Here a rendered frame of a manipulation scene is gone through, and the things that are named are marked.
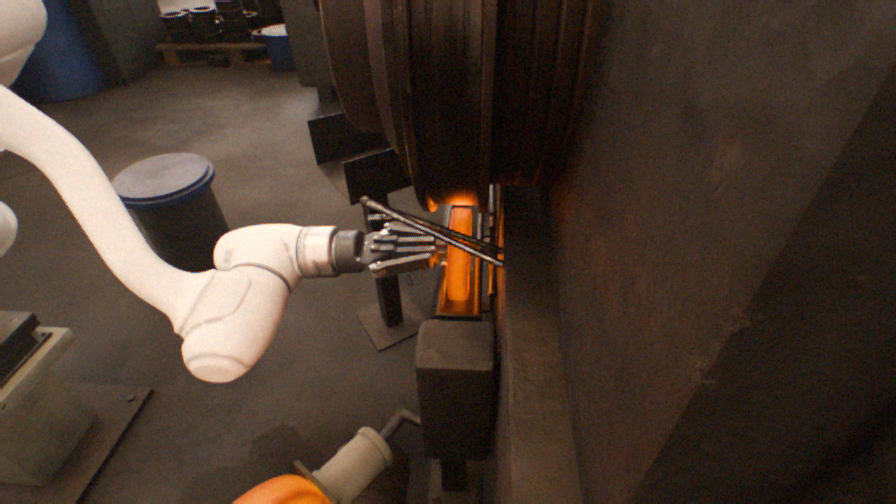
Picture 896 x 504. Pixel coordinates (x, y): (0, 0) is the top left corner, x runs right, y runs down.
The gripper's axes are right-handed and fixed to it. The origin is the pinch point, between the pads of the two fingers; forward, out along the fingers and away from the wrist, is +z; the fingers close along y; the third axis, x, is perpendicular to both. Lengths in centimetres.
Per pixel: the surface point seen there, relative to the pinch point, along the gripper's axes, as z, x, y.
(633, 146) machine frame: 15, 36, 34
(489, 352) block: 5.7, 4.3, 24.8
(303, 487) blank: -14.1, 0.5, 39.1
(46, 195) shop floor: -213, -57, -117
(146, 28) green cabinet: -255, -26, -299
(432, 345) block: -1.2, 5.0, 24.2
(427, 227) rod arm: -1.9, 14.0, 12.3
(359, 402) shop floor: -37, -72, -14
